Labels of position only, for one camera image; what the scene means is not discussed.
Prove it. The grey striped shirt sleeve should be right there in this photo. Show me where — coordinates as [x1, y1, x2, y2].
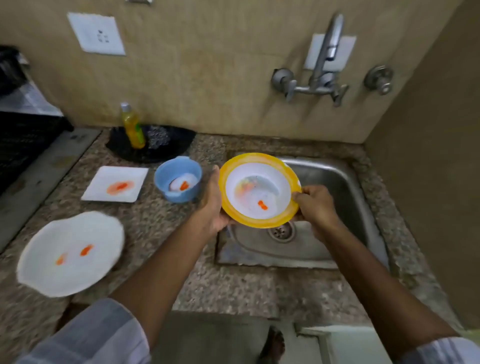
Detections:
[15, 298, 152, 364]
[395, 336, 480, 364]

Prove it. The person's left hand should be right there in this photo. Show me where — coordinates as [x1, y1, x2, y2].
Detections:
[197, 165, 237, 236]

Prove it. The yellow rimmed white bowl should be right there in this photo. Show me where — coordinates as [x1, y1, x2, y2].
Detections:
[218, 152, 302, 229]

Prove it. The black round plate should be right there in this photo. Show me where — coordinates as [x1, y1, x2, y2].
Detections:
[106, 125, 196, 164]

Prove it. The person's foot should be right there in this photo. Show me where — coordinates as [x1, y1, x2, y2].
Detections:
[258, 325, 286, 364]

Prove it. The square white plate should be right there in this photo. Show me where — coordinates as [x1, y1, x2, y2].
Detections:
[81, 166, 149, 203]

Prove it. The chrome wall valve knob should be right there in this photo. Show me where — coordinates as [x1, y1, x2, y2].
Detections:
[363, 65, 394, 96]

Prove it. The white wall socket plate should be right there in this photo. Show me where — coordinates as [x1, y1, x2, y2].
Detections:
[67, 12, 127, 56]

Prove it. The person's right forearm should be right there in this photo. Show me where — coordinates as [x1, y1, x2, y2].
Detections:
[317, 221, 460, 362]

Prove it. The person's right hand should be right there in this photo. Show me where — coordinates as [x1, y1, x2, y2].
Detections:
[291, 185, 344, 242]

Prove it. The person's left forearm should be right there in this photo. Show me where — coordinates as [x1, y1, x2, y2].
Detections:
[111, 216, 216, 349]

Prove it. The chrome wall faucet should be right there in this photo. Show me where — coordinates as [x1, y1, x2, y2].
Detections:
[271, 13, 350, 108]

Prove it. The sink drain strainer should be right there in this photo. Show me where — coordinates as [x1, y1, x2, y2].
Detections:
[267, 221, 297, 243]

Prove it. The steel wool scrubber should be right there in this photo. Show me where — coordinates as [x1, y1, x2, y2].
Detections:
[145, 125, 171, 150]

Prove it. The round white scalloped plate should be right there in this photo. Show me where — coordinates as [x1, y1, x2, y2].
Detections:
[16, 211, 125, 298]

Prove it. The blue plastic bowl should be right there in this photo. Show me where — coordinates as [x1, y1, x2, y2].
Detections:
[154, 156, 203, 204]

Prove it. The black gas stove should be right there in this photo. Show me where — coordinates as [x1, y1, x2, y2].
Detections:
[0, 46, 74, 196]

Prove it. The stainless steel sink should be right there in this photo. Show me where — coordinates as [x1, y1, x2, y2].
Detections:
[215, 155, 391, 271]

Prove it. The yellow dish soap bottle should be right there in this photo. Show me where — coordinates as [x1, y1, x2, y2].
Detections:
[120, 102, 146, 150]

